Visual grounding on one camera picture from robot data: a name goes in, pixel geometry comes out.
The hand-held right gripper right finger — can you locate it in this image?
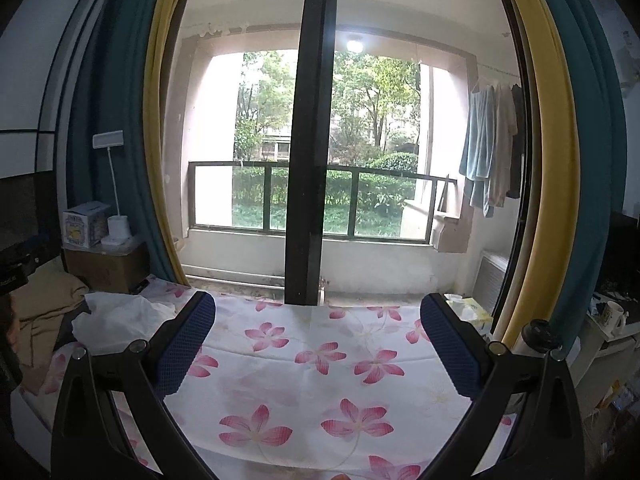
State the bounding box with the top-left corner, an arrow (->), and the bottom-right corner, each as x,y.
417,292 -> 586,480

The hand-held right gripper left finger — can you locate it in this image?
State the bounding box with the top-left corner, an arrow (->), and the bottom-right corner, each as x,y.
50,290 -> 221,480

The white garment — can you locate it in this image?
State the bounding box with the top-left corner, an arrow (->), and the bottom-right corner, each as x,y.
71,291 -> 178,356

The person's left hand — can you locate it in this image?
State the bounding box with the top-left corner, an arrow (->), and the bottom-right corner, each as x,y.
0,294 -> 22,361

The yellow tissue pack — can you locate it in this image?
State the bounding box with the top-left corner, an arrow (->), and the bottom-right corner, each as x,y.
444,294 -> 493,336

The beige blanket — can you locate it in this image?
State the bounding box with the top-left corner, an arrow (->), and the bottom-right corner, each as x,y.
12,260 -> 91,396

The white air conditioner unit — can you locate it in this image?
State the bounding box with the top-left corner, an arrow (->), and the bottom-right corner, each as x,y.
472,252 -> 512,313

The small printed box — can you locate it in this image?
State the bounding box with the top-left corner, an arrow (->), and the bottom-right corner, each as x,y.
62,201 -> 111,250

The stainless steel bottle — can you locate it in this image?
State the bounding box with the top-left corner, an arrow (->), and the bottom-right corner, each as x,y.
515,319 -> 571,361

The brown cardboard box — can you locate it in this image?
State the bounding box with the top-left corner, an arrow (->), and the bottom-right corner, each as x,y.
64,242 -> 151,295

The white desk lamp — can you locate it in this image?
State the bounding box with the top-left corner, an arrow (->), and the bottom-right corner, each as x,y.
92,130 -> 135,252

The pink floral bed sheet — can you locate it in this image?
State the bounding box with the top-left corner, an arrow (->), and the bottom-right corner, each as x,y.
37,280 -> 516,480

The white side table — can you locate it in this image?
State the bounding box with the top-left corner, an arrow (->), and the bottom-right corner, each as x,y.
570,305 -> 640,411

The white printed mug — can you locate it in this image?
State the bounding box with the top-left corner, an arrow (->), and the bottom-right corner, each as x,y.
595,301 -> 628,337

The dark balcony railing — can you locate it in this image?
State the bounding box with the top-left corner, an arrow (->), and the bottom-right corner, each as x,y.
187,160 -> 458,246

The yellow curtain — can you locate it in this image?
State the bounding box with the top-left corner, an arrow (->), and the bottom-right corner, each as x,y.
495,0 -> 583,348
142,0 -> 201,288

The teal curtain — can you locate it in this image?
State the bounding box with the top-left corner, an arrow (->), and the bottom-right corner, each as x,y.
65,0 -> 176,286
522,0 -> 628,321

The hanging light blue towel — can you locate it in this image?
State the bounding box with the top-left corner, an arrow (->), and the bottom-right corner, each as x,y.
459,87 -> 496,218

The hanging dark garment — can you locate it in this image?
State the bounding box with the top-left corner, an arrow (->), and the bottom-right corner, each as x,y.
505,84 -> 526,200

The black monitor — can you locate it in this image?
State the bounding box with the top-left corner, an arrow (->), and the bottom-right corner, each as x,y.
607,210 -> 640,291

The hanging beige shirt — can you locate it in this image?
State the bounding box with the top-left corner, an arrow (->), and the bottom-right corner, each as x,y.
487,84 -> 518,208

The black window frame post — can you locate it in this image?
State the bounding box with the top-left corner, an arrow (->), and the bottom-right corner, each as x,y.
284,0 -> 343,307

